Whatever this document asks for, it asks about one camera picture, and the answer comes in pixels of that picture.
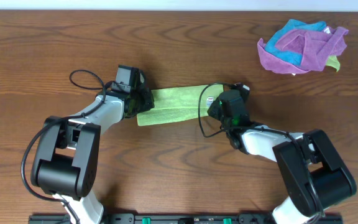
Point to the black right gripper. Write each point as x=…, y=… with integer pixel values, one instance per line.
x=212, y=111

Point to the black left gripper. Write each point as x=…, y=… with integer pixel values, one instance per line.
x=150, y=101

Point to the green microfiber cloth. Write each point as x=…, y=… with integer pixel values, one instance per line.
x=179, y=104

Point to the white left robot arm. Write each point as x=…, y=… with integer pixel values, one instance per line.
x=66, y=160

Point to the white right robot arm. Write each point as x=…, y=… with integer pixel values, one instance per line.
x=313, y=172

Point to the blue microfiber cloth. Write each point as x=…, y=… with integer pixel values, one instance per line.
x=287, y=44

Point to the purple microfiber cloth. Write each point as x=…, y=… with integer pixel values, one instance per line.
x=318, y=47

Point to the light green cloth under pile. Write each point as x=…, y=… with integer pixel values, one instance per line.
x=333, y=62

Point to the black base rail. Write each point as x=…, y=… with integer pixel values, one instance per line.
x=128, y=218

